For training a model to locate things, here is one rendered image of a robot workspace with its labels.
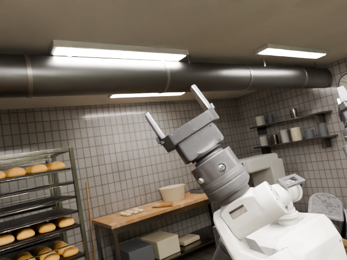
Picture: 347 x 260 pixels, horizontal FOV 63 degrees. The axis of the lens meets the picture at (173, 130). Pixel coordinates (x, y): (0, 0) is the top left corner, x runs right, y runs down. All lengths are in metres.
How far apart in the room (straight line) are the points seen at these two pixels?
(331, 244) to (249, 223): 0.39
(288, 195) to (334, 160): 4.55
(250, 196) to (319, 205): 0.53
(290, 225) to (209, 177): 0.40
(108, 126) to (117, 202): 1.21
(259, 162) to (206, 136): 4.45
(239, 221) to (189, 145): 0.16
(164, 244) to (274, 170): 2.28
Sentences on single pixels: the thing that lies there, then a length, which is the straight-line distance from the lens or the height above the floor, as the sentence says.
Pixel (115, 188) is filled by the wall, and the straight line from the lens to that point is 4.58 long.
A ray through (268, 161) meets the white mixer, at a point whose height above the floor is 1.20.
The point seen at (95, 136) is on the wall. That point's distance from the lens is 4.53.
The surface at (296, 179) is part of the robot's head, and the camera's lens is 0.88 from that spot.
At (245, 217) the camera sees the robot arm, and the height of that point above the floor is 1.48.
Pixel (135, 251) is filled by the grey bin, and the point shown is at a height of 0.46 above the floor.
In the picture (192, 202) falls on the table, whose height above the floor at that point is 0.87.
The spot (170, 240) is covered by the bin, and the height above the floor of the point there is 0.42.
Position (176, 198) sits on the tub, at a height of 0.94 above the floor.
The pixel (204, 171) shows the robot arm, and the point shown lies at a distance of 0.51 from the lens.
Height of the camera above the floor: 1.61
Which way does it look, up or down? 5 degrees up
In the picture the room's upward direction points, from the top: 10 degrees counter-clockwise
